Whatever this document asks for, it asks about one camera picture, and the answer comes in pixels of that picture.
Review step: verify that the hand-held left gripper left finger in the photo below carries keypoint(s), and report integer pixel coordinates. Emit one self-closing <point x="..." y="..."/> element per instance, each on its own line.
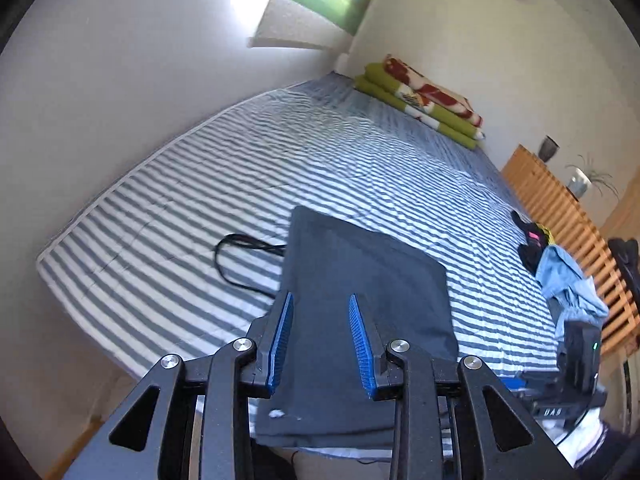
<point x="280" y="347"/>

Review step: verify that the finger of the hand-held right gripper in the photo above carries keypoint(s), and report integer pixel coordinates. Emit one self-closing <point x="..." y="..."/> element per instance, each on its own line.
<point x="530" y="382"/>

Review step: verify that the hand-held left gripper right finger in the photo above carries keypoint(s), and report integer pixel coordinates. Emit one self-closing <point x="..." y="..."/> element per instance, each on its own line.
<point x="360" y="352"/>

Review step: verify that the dark grey pants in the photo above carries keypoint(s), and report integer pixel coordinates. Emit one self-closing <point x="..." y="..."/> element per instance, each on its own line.
<point x="360" y="265"/>

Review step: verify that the person's right forearm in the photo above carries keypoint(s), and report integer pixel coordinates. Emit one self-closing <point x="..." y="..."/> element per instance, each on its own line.
<point x="617" y="455"/>

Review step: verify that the person's right hand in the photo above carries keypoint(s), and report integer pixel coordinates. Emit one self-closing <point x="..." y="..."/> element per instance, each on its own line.
<point x="582" y="435"/>

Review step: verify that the light blue jeans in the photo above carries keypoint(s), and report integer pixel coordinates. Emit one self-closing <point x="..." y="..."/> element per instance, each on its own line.
<point x="565" y="275"/>

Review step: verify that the black object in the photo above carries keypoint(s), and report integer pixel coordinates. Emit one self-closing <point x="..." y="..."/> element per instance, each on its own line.
<point x="625" y="257"/>

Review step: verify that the black garment with pink label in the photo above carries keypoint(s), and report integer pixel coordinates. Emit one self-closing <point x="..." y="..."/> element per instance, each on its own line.
<point x="530" y="255"/>

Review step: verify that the wooden cabinet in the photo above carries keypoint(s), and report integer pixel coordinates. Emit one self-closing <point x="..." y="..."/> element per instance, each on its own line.
<point x="622" y="220"/>

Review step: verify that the white potted plant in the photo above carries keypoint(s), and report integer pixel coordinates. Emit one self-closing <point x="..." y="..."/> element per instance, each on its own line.
<point x="580" y="182"/>

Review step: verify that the grey white striped bed quilt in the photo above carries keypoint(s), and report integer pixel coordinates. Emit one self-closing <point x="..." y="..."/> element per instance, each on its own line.
<point x="350" y="160"/>

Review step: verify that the dark grey vase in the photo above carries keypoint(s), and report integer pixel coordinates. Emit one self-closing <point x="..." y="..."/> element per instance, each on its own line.
<point x="548" y="149"/>

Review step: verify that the green folded mat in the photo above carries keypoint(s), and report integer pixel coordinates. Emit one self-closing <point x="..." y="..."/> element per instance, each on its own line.
<point x="450" y="127"/>

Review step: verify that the red white patterned blanket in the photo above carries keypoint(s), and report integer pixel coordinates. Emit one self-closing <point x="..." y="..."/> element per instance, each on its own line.
<point x="435" y="92"/>

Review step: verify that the wooden slatted frame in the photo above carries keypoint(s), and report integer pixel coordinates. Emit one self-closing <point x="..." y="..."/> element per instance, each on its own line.
<point x="560" y="205"/>

